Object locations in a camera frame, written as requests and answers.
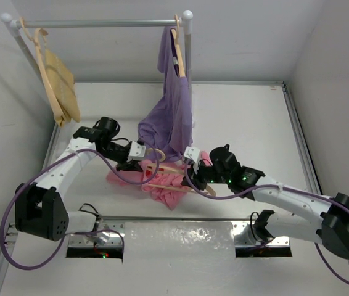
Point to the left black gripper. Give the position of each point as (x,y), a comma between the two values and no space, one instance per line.
(128,166)

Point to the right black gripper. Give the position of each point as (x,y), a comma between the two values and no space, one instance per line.
(195,179)

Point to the beige hanger for pink shirt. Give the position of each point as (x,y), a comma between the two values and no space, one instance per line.
(166,184)

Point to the pink t shirt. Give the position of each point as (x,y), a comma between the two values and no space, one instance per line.
(137,177)

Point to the purple t shirt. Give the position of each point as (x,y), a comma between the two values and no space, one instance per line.
(168,126)

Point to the beige hanger with purple shirt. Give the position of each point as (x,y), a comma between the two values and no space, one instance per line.
(175,34)

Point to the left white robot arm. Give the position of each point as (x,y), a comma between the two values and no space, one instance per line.
(40,209)

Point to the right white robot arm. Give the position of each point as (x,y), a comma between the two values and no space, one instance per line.
(309,217)

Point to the beige hanger with yellow cloth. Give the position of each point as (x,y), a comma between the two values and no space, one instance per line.
(40,43)

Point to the yellow folded cloth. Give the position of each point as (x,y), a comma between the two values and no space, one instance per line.
(61,83)

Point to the white clothes rack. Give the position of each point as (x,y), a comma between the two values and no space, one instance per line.
(28,49)

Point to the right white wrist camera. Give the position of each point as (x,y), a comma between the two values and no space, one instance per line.
(193,154)

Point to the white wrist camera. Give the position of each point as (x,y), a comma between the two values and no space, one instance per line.
(137,152)
(193,154)

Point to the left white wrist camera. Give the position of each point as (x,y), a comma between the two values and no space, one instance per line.
(137,152)

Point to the metal base plate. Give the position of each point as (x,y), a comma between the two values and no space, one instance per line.
(169,237)

